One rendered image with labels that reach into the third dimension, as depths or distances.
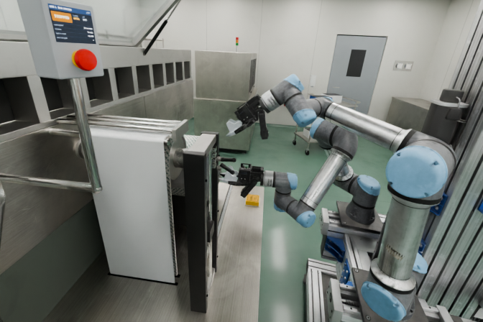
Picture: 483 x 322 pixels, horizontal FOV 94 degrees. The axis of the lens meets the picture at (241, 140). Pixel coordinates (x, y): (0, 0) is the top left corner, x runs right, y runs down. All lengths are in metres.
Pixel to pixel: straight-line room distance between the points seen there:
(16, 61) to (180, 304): 0.81
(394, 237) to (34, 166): 0.98
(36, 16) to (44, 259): 0.69
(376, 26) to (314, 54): 1.28
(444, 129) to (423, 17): 5.17
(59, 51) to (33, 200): 0.51
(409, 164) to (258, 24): 4.95
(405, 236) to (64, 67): 0.82
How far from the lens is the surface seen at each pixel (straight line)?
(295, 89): 0.87
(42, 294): 0.97
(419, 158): 0.67
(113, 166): 0.73
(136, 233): 0.85
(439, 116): 1.06
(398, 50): 5.98
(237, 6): 5.50
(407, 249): 0.81
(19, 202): 0.80
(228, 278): 0.95
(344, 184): 1.44
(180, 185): 0.88
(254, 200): 1.25
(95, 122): 0.75
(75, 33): 0.42
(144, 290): 0.96
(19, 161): 0.78
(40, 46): 0.42
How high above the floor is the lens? 1.66
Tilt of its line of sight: 21 degrees down
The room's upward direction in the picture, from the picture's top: 3 degrees clockwise
